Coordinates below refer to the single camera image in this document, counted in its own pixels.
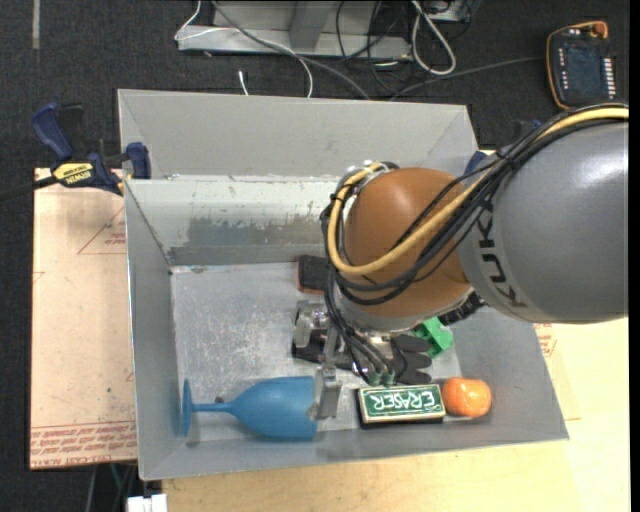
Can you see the black and pink block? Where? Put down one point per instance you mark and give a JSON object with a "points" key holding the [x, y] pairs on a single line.
{"points": [[314, 274]]}

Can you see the blue plastic goblet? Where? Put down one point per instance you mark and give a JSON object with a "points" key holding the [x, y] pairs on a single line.
{"points": [[275, 407]]}

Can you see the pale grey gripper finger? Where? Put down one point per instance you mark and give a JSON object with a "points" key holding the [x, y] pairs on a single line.
{"points": [[329, 397]]}

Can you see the orange fruit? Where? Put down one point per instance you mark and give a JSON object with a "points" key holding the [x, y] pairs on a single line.
{"points": [[467, 397]]}

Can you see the grey metal bin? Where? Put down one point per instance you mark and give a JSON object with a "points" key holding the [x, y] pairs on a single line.
{"points": [[240, 325]]}

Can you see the green eraser box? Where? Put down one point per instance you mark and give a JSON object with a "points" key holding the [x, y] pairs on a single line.
{"points": [[402, 404]]}

